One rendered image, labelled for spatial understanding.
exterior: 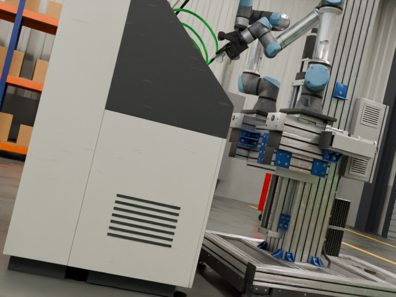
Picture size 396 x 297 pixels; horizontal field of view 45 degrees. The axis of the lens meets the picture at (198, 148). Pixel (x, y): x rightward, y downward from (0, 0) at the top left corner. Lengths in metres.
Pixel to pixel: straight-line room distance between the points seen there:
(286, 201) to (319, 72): 0.79
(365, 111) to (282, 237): 0.87
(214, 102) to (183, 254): 0.72
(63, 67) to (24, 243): 0.79
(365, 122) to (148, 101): 1.34
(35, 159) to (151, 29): 0.78
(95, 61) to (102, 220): 0.71
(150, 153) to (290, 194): 0.97
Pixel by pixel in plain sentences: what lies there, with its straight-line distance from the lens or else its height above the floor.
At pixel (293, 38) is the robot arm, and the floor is 1.41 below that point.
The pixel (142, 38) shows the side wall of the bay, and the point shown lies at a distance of 2.24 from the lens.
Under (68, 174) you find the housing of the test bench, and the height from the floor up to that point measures 0.47.
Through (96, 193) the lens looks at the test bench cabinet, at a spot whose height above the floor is 0.41.
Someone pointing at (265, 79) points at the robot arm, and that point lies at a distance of 3.04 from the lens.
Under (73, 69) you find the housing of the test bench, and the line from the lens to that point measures 2.22.
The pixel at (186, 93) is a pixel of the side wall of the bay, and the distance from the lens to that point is 2.23.
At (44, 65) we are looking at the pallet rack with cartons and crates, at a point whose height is 1.49.
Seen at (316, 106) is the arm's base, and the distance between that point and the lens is 2.57.
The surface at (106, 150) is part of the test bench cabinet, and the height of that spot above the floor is 0.61.
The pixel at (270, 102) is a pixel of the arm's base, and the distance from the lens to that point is 3.01.
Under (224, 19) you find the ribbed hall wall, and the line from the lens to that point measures 9.87.
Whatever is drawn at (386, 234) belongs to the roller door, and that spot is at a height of 0.06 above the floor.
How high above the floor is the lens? 0.68
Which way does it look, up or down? 1 degrees up
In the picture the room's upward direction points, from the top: 13 degrees clockwise
